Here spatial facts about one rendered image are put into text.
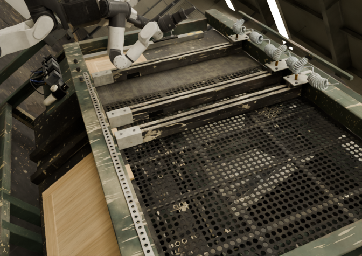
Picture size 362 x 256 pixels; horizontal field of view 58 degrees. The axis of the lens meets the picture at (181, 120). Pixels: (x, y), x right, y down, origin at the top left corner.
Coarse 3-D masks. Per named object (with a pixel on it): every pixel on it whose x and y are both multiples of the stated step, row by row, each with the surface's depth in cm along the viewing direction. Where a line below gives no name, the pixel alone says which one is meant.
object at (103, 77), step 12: (228, 36) 235; (240, 36) 234; (204, 48) 230; (216, 48) 229; (228, 48) 232; (240, 48) 236; (156, 60) 220; (168, 60) 219; (180, 60) 223; (192, 60) 226; (204, 60) 230; (96, 72) 210; (108, 72) 209; (120, 72) 210; (132, 72) 214; (144, 72) 217; (96, 84) 209
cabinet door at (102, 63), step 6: (90, 60) 236; (96, 60) 235; (102, 60) 235; (108, 60) 235; (138, 60) 232; (144, 60) 231; (90, 66) 228; (96, 66) 229; (102, 66) 228; (108, 66) 228; (114, 66) 227; (90, 72) 222
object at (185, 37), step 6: (180, 36) 257; (186, 36) 257; (192, 36) 259; (198, 36) 261; (150, 42) 251; (162, 42) 252; (168, 42) 253; (174, 42) 255; (126, 48) 244; (150, 48) 250; (90, 54) 239; (96, 54) 238; (102, 54) 239
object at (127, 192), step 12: (84, 72) 214; (96, 108) 180; (108, 132) 163; (108, 144) 156; (120, 168) 143; (120, 180) 137; (132, 204) 127; (132, 216) 123; (144, 240) 114; (144, 252) 111
